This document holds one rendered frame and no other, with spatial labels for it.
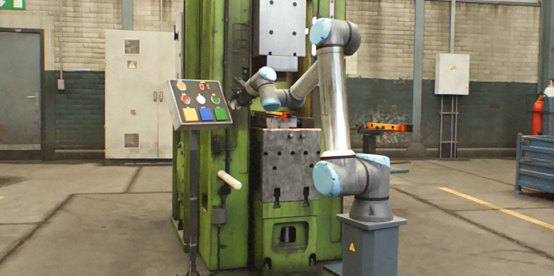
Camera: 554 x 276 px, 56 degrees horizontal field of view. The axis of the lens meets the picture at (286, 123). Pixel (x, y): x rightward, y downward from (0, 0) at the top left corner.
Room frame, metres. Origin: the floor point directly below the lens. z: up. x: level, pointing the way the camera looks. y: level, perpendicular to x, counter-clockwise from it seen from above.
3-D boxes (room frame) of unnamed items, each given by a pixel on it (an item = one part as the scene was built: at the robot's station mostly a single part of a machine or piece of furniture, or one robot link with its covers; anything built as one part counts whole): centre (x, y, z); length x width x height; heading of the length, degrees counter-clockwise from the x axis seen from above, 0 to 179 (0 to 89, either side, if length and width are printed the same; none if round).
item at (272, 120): (3.46, 0.10, 0.96); 0.42 x 0.20 x 0.09; 18
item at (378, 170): (2.24, -0.37, 0.79); 0.17 x 0.15 x 0.18; 122
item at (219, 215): (3.26, 0.41, 0.36); 0.09 x 0.07 x 0.12; 108
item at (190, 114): (2.85, 0.52, 1.01); 0.07 x 0.05 x 0.07; 133
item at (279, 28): (3.48, 0.06, 1.56); 0.42 x 0.39 x 0.40; 18
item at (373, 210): (2.25, -0.37, 0.65); 0.19 x 0.19 x 0.10
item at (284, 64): (3.46, 0.10, 1.32); 0.42 x 0.20 x 0.10; 18
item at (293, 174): (3.49, 0.05, 0.69); 0.56 x 0.38 x 0.45; 18
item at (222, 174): (3.07, 0.33, 0.62); 0.44 x 0.05 x 0.05; 18
